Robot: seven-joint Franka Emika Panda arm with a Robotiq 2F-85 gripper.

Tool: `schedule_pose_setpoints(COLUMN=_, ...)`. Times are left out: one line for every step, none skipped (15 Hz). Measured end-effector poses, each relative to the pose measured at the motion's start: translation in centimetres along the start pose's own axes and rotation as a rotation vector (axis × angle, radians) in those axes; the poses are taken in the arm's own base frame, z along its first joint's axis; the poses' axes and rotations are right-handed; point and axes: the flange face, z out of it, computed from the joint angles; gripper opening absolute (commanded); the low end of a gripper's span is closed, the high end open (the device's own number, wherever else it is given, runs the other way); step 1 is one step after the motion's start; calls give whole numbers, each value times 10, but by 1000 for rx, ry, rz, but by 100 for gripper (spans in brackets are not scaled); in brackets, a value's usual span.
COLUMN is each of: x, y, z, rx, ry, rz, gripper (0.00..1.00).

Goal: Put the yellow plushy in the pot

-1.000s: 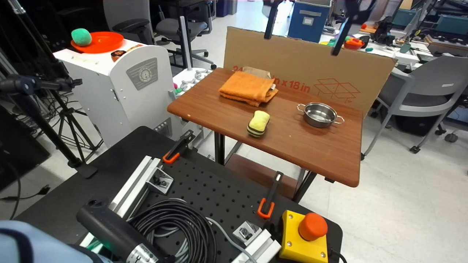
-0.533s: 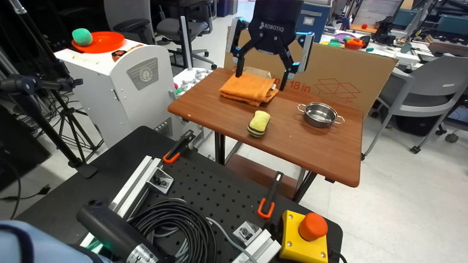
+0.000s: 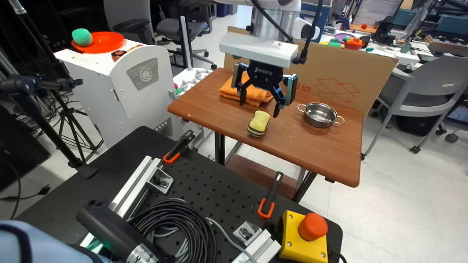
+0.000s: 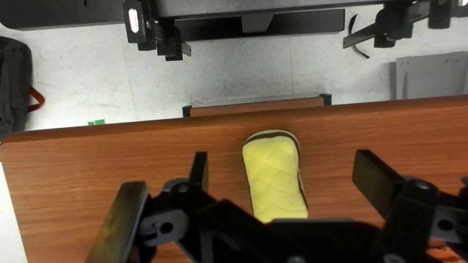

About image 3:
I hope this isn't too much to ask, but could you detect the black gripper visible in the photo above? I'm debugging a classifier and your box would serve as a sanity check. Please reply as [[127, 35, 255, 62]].
[[231, 59, 300, 118]]

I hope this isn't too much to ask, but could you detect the yellow plushy toy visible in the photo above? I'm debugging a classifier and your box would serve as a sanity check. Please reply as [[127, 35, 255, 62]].
[[246, 109, 274, 140]]

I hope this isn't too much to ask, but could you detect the small steel pot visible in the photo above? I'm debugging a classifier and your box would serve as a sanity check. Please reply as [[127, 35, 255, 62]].
[[296, 100, 347, 130]]

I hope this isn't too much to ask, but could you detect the folded orange cloth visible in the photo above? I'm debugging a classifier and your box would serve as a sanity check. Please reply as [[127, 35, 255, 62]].
[[218, 71, 275, 109]]

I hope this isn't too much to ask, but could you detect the wooden table with black legs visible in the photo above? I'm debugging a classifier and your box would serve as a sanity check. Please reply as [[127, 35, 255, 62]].
[[167, 65, 366, 204]]

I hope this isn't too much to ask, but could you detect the brown cardboard sheet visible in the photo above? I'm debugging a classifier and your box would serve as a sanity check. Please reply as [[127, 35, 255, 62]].
[[222, 24, 399, 118]]

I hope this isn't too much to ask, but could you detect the orange black bar clamp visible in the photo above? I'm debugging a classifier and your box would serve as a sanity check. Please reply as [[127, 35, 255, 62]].
[[161, 128, 198, 166], [256, 169, 285, 220]]

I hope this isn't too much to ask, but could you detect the grey office chair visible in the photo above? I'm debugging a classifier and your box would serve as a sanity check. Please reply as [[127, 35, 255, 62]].
[[101, 0, 218, 71]]

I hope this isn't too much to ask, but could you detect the black perforated breadboard table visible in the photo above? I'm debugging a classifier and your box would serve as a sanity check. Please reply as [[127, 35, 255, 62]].
[[13, 125, 344, 263]]

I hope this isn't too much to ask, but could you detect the white machine cabinet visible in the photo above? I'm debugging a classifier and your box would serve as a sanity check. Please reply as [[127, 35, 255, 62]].
[[53, 39, 179, 149]]

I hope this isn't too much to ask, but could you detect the yellow emergency stop button box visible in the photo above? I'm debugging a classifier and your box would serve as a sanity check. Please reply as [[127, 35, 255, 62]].
[[278, 208, 331, 263]]

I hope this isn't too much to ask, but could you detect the short aluminium extrusion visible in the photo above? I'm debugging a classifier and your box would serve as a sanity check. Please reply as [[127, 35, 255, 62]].
[[231, 220, 284, 263]]

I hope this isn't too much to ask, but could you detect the long aluminium extrusion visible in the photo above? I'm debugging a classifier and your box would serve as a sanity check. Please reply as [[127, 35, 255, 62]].
[[108, 154, 164, 222]]

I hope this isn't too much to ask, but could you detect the grey plastic chair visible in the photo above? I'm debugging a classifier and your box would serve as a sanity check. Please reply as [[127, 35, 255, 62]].
[[361, 54, 468, 157]]

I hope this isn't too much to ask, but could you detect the orange plate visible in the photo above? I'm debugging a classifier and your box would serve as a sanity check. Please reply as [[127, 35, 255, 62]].
[[70, 30, 127, 54]]

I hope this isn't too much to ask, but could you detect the green ball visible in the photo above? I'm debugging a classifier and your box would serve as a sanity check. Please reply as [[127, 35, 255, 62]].
[[70, 26, 95, 48]]

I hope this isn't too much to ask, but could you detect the blue rounded object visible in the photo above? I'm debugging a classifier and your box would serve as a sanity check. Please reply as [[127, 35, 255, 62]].
[[0, 219, 97, 263]]

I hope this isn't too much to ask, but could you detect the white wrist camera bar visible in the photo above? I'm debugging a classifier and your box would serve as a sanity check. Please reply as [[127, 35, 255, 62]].
[[217, 32, 300, 70]]

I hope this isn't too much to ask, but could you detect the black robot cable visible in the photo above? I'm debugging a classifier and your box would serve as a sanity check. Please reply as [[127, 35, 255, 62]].
[[250, 0, 296, 43]]

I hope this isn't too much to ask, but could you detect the small metal bracket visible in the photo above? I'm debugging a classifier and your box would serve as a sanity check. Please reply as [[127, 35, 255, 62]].
[[148, 166, 176, 195]]

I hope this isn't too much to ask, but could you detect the coiled black cable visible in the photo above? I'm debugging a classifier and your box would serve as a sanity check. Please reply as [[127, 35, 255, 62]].
[[129, 197, 218, 263]]

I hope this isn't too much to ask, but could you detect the black cylindrical handle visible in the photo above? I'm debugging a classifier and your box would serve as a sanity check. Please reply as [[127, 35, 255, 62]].
[[75, 200, 164, 263]]

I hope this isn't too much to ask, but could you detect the black camera tripod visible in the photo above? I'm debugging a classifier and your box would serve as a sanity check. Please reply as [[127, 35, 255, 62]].
[[0, 0, 105, 170]]

